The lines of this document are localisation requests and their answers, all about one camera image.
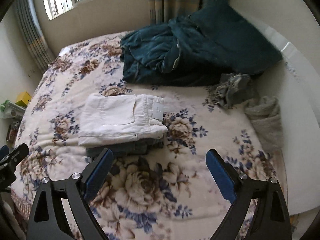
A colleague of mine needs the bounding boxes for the white pants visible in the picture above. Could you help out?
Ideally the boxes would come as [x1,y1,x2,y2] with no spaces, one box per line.
[78,94,168,148]

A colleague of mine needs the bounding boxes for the green white package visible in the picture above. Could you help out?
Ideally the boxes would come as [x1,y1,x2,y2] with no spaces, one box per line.
[1,100,25,119]

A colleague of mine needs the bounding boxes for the yellow box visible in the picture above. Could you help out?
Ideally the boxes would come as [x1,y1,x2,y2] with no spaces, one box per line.
[15,91,31,108]

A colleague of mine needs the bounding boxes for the floral bed blanket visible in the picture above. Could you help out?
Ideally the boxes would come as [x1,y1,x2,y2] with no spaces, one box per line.
[11,33,286,239]

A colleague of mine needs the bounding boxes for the grey fuzzy towel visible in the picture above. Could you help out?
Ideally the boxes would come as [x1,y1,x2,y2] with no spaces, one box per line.
[244,96,284,154]

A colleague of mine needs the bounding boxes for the folded blue jeans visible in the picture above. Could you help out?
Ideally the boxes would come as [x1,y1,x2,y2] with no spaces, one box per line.
[86,138,164,158]

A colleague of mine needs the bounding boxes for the grey frayed garment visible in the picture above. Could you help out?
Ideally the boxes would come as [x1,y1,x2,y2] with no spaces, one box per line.
[205,74,255,109]

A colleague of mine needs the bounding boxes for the white bed headboard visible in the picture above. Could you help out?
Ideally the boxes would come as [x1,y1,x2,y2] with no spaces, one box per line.
[242,12,319,215]

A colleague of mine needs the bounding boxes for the left striped curtain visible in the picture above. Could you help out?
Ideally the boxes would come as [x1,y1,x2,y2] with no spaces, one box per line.
[14,0,55,73]

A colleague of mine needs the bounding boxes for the dark teal blanket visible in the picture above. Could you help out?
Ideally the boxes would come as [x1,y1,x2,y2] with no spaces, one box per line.
[120,17,227,86]

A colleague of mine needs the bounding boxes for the dark teal pillow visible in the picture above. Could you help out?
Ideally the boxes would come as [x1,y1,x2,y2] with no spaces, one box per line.
[189,0,283,76]

